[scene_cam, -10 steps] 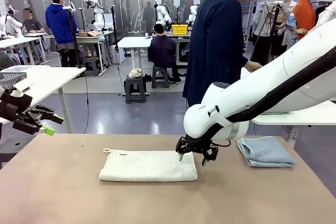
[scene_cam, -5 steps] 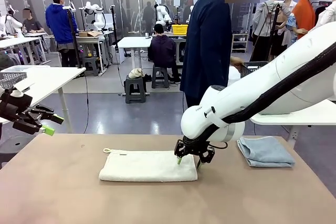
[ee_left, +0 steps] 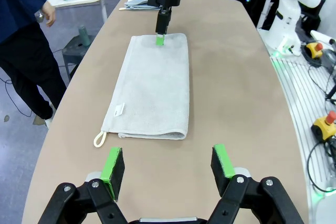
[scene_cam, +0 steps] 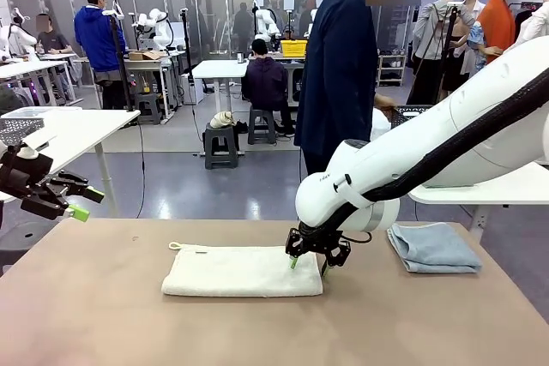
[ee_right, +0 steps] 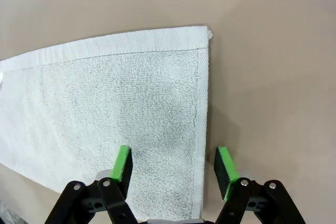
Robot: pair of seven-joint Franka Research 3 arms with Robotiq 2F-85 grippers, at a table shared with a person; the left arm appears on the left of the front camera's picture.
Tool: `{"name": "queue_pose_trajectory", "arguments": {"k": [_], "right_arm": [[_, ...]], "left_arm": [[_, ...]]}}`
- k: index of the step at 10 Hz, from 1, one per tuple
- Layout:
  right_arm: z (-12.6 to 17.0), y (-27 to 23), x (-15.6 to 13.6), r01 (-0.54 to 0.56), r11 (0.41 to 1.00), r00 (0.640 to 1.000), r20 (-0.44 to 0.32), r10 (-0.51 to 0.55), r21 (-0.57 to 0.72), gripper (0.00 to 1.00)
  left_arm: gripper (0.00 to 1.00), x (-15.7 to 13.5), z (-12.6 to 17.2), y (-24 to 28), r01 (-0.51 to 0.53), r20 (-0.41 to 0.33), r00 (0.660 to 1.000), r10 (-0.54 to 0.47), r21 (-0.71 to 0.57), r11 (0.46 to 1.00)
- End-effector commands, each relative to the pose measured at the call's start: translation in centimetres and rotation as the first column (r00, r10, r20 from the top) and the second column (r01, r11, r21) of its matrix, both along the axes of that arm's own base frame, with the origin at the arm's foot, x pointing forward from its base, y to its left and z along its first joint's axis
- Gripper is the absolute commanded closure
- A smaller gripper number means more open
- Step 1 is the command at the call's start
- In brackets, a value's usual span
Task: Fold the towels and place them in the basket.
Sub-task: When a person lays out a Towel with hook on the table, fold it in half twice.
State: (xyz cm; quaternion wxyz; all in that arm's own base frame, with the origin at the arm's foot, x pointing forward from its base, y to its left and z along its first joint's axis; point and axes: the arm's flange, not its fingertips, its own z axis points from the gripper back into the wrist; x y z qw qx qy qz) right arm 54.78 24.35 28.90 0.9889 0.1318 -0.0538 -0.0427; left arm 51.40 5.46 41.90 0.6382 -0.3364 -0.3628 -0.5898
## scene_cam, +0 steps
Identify beige cloth bundle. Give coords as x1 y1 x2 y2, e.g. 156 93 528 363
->
209 111 235 129

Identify white side table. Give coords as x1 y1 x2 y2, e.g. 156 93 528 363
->
407 162 549 238
0 108 142 218

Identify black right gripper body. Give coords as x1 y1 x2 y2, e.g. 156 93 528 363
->
298 222 345 256

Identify black corrugated cable sleeve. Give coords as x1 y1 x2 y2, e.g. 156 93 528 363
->
329 66 549 230

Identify grey round stool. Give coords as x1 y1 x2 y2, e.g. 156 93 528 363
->
0 219 59 275

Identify mannequin in grey shirt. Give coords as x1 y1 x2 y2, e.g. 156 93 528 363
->
407 0 477 105

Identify black tripod stand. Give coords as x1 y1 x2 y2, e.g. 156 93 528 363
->
179 8 196 84
102 8 135 112
409 0 467 105

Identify grey perforated plastic basket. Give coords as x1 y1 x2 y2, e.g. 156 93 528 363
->
388 104 434 129
0 106 46 147

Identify person in blue hoodie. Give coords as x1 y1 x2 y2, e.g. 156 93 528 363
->
73 0 129 111

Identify white background desk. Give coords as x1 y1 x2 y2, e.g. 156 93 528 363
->
0 59 82 105
191 59 305 157

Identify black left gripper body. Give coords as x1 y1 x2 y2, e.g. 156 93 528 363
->
0 171 53 205

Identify grey workbench desk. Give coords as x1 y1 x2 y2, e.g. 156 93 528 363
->
123 53 178 122

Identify white shoe rack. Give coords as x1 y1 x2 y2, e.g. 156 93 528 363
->
377 53 407 87

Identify seated person dark hoodie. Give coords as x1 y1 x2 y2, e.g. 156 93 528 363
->
241 39 296 135

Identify person in navy jacket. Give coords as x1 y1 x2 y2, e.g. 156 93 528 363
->
293 0 424 178

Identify yellow plastic crate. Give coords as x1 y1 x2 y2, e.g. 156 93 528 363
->
279 39 308 57

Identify grey plastic step stool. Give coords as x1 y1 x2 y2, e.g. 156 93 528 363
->
203 123 240 170
135 92 164 126
247 108 278 146

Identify white towel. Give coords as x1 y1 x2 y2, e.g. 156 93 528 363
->
160 240 325 298

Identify open cardboard box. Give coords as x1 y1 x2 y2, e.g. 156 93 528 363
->
129 51 166 62

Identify mannequin in white shirt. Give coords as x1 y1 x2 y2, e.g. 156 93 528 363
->
512 1 549 52

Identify person's right hand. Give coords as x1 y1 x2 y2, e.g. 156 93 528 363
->
373 93 398 112

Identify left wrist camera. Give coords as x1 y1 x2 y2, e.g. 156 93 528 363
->
3 142 53 185

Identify light blue towel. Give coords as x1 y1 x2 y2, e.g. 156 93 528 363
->
387 222 484 275

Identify seated person dark t-shirt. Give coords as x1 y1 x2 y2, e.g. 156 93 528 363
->
36 13 75 57

